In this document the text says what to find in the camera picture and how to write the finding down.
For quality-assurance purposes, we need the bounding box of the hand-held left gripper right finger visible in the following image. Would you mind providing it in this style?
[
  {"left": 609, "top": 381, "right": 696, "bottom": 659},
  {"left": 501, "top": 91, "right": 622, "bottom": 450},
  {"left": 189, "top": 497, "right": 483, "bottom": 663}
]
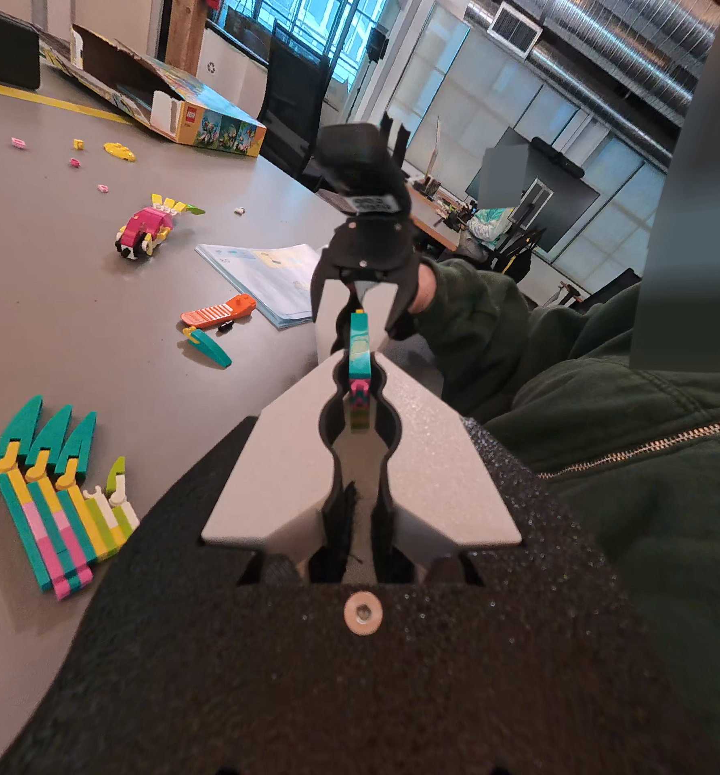
[{"left": 369, "top": 351, "right": 524, "bottom": 583}]

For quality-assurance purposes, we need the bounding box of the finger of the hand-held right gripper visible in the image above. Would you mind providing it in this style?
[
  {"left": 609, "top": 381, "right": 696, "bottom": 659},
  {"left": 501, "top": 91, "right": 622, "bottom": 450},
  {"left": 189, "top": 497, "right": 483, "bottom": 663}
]
[
  {"left": 315, "top": 280, "right": 357, "bottom": 365},
  {"left": 363, "top": 281, "right": 399, "bottom": 354}
]

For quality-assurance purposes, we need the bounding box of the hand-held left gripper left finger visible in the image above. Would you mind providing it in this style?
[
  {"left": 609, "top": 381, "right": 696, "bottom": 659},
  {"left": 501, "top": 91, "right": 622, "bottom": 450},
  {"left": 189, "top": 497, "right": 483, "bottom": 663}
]
[{"left": 201, "top": 350, "right": 345, "bottom": 579}]

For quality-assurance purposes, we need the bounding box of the teal pink lego strip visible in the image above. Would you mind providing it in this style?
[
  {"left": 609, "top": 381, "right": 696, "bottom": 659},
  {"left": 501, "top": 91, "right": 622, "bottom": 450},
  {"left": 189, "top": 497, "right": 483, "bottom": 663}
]
[{"left": 348, "top": 309, "right": 374, "bottom": 432}]

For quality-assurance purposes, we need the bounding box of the person's right forearm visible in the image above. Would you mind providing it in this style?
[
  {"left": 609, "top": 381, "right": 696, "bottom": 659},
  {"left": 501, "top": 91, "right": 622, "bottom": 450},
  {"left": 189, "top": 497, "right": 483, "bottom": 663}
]
[{"left": 413, "top": 257, "right": 579, "bottom": 425}]

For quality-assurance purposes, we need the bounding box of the lego instruction booklet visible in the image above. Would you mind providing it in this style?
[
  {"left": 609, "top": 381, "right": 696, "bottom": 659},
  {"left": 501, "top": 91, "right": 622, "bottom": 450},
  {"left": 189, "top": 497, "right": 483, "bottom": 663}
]
[{"left": 195, "top": 243, "right": 322, "bottom": 329}]

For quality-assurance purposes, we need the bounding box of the teal and yellow lego wedge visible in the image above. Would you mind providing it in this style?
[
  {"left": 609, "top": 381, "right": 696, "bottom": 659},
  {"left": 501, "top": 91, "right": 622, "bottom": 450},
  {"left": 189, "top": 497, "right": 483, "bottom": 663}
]
[{"left": 182, "top": 327, "right": 233, "bottom": 369}]

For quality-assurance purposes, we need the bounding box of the pink lego bird body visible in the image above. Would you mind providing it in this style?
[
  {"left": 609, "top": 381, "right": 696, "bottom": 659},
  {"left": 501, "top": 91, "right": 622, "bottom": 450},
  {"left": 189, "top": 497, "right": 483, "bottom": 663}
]
[{"left": 115, "top": 194, "right": 206, "bottom": 261}]

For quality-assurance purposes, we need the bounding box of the teal yellow lego wing assembly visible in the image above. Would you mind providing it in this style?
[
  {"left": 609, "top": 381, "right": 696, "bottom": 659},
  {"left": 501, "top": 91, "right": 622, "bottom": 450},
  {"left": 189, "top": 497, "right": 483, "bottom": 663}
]
[{"left": 0, "top": 395, "right": 140, "bottom": 601}]

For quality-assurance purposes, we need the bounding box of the open cardboard lego box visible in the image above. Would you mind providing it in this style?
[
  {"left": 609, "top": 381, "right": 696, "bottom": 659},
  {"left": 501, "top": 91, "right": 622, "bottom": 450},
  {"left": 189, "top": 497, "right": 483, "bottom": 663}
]
[{"left": 38, "top": 23, "right": 267, "bottom": 159}]

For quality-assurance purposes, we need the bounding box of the orange brick separator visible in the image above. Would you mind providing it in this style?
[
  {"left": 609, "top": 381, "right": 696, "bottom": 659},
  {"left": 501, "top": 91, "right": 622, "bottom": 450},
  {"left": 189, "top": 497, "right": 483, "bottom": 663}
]
[{"left": 181, "top": 294, "right": 258, "bottom": 329}]

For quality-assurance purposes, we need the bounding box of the black office chair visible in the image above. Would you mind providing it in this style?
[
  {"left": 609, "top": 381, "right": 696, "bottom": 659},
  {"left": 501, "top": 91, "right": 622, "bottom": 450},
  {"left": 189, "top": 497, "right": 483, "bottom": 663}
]
[{"left": 257, "top": 18, "right": 350, "bottom": 182}]

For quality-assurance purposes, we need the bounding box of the person's green jacket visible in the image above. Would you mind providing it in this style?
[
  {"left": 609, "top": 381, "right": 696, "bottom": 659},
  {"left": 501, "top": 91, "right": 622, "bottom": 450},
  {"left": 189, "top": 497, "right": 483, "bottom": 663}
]
[{"left": 484, "top": 281, "right": 720, "bottom": 775}]

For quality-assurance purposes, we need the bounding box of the black monitor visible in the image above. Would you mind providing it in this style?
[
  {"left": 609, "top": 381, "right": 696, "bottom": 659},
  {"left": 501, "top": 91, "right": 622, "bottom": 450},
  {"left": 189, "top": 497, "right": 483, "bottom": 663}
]
[{"left": 466, "top": 127, "right": 600, "bottom": 255}]

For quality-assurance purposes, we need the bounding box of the white recycling bin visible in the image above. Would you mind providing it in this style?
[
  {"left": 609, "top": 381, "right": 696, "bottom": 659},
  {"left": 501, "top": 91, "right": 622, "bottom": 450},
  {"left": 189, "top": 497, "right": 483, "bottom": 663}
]
[{"left": 196, "top": 27, "right": 271, "bottom": 117}]

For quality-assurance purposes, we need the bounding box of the white ceiling vent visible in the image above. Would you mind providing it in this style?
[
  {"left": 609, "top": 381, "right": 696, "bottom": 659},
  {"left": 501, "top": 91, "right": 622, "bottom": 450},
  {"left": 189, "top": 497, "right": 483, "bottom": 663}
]
[{"left": 488, "top": 2, "right": 544, "bottom": 59}]

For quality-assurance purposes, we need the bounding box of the black case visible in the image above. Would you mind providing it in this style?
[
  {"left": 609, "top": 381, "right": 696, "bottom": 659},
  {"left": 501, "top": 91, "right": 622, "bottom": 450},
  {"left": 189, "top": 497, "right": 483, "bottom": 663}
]
[{"left": 0, "top": 5, "right": 41, "bottom": 90}]

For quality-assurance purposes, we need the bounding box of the wooden post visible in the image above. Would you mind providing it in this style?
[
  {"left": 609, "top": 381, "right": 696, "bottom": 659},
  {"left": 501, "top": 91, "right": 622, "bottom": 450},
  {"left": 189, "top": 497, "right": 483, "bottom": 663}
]
[{"left": 165, "top": 0, "right": 208, "bottom": 75}]

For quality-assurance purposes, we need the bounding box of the silver ceiling duct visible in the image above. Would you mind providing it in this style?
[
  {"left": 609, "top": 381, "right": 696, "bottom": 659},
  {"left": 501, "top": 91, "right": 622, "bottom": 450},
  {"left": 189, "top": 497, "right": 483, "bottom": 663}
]
[{"left": 466, "top": 0, "right": 719, "bottom": 125}]

